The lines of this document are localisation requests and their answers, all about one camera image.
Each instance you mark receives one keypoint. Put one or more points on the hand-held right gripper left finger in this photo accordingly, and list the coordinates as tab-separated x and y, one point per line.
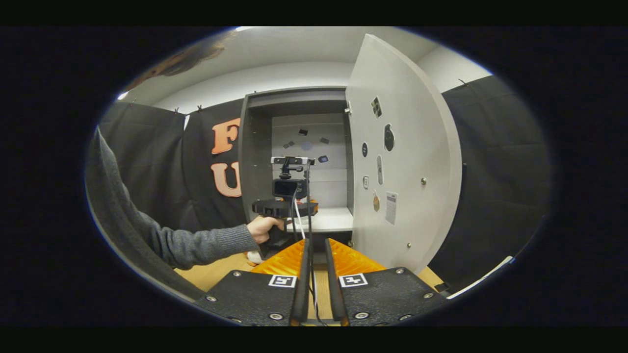
300	299

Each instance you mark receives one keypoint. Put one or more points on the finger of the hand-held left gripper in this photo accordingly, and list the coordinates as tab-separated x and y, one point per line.
314	206

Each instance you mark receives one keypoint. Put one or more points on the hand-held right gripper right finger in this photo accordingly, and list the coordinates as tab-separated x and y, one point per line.
336	299

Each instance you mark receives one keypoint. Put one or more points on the grey cabinet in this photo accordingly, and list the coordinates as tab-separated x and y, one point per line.
255	162

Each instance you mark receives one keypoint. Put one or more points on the white cabinet door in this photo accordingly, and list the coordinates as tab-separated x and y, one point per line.
422	147

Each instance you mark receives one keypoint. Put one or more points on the white cabinet shelf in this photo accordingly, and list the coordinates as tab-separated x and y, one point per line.
328	219

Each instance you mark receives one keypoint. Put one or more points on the metal door hinge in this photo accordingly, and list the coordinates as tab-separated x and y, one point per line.
348	109

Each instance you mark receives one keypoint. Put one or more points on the penguin plush toy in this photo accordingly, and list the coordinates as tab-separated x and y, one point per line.
254	257

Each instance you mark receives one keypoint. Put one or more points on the person's grey sweater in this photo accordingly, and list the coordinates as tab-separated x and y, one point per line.
113	206

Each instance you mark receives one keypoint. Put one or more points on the person's head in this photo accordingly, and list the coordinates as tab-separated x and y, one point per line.
186	59

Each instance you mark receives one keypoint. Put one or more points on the black backdrop cloth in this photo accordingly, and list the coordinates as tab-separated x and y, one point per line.
500	171

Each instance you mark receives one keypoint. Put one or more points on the strip ceiling light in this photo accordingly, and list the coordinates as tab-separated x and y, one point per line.
122	95

